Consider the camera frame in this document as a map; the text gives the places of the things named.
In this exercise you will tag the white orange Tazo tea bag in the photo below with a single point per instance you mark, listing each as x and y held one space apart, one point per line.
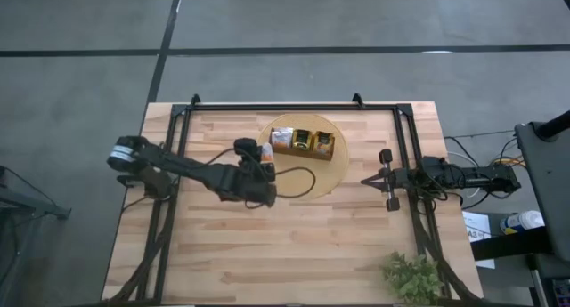
266 152
282 138

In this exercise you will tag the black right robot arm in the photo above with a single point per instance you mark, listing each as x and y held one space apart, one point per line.
472 180

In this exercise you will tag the green lemon lime tea bag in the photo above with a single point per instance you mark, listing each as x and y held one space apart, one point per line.
303 139

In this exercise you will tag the white blue wipes canister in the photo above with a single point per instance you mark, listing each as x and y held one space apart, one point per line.
523 221

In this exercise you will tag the white paper sheet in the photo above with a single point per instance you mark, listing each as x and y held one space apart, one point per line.
474 220

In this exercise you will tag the black cart pole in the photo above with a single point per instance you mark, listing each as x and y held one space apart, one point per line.
556 124

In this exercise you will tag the grey metal stand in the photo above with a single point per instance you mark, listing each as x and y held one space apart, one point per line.
35 205

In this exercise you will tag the green potted plant white pot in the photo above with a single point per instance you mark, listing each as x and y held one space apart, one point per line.
412 280

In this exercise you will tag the orange peach tea bag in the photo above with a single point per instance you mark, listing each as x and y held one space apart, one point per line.
323 143

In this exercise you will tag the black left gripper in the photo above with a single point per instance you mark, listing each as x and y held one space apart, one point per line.
245 184

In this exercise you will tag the black cart beam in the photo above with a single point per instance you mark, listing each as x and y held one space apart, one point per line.
507 244

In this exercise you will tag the round woven straw placemat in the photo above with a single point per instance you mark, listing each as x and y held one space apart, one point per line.
327 173

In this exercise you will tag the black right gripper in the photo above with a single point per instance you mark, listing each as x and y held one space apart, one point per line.
392 180

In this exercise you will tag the brown wooden compartment box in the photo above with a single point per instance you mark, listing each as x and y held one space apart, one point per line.
298 152

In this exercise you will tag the black metal table frame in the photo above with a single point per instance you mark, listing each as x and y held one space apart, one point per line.
289 107

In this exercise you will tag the dark grey cart top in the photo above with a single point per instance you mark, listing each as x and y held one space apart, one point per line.
548 182

